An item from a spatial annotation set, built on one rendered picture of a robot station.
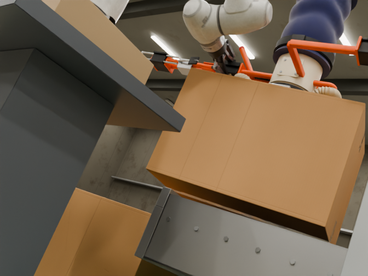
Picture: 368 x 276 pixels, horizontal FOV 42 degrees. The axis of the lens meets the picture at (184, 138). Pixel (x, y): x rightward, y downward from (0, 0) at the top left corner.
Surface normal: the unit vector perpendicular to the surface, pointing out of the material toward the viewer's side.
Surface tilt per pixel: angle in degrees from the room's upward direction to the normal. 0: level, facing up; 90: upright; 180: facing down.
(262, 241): 90
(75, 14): 90
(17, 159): 90
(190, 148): 90
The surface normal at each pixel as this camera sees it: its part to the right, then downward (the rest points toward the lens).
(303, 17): -0.47, -0.67
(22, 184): 0.71, 0.08
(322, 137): -0.32, -0.40
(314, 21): -0.07, -0.44
